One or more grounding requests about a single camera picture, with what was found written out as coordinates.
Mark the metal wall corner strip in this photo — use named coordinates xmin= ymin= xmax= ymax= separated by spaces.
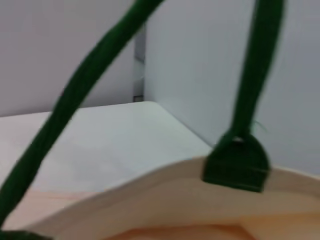
xmin=131 ymin=23 xmax=147 ymax=104

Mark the cream canvas handbag green handle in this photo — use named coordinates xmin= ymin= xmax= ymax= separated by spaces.
xmin=0 ymin=0 xmax=320 ymax=240

